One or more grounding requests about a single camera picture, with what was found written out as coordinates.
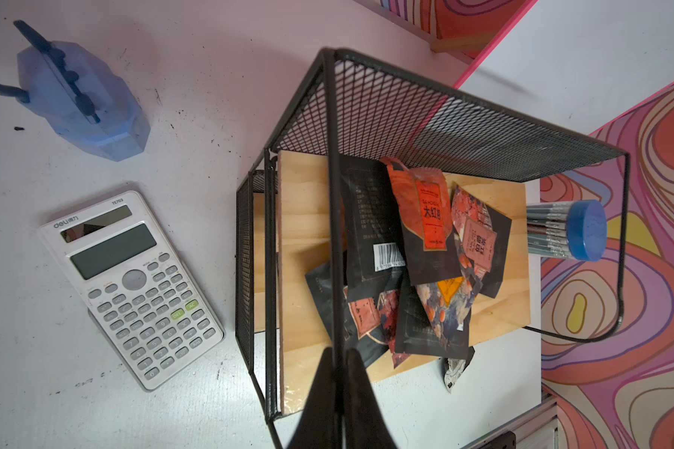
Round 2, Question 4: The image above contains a red blossom tea bag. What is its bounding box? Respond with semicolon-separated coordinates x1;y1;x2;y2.
450;185;512;299

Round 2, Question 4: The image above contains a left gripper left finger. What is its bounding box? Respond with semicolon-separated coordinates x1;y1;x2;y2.
288;347;337;449

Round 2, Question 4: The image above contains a black tea bag barcode back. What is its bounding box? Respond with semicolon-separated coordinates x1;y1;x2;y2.
340;155;406;301

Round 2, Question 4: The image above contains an orange black tea bag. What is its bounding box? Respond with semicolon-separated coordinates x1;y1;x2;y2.
395;274;475;360

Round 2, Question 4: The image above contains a black tea bag lower left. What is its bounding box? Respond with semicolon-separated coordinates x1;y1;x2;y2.
305;262;388;368

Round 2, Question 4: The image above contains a blue translucent pen holder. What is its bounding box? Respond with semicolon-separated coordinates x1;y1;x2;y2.
0;20;151;162

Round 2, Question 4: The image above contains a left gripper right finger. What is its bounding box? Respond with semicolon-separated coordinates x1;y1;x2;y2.
344;348;396;448

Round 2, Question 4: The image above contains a bright red tea bag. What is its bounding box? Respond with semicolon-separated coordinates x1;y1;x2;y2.
380;157;462;285

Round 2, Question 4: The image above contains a silver white tea bag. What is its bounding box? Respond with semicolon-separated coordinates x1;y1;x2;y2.
443;347;476;393

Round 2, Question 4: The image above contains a white scientific calculator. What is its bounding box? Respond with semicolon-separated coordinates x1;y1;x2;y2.
39;191;225;391

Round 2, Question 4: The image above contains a white board pink frame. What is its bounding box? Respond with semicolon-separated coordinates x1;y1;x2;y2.
426;1;674;135

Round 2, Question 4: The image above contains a black wire wooden two-tier shelf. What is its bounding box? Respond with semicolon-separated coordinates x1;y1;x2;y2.
235;48;631;448

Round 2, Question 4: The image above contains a blue-lidded pencil tube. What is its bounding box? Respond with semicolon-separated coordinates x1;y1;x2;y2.
527;200;608;262

